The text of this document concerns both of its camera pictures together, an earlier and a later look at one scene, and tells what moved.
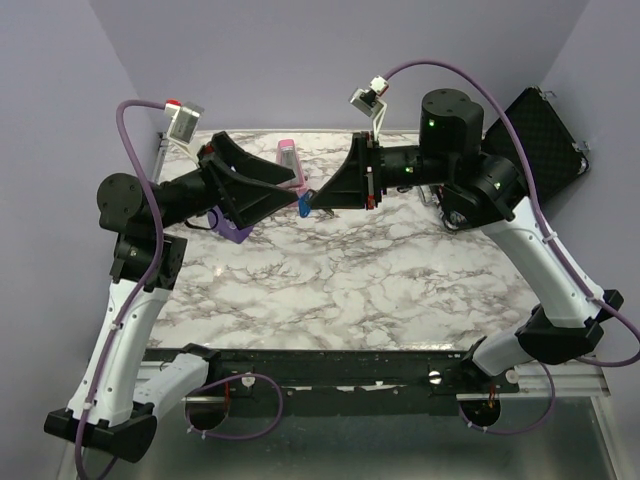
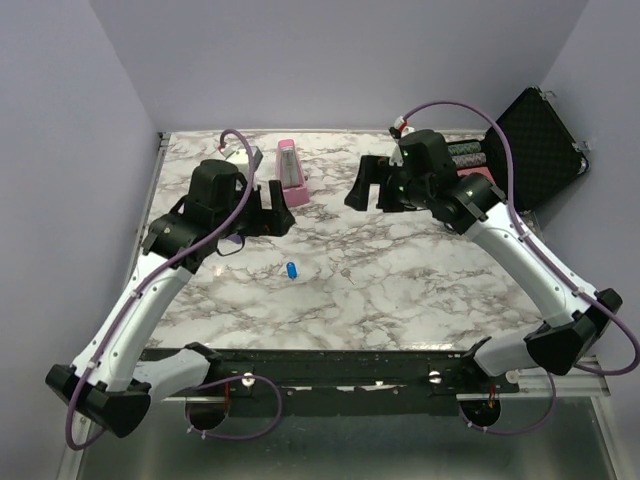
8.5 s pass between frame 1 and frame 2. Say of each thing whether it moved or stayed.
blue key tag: moved
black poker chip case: stayed
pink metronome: stayed
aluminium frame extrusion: stayed
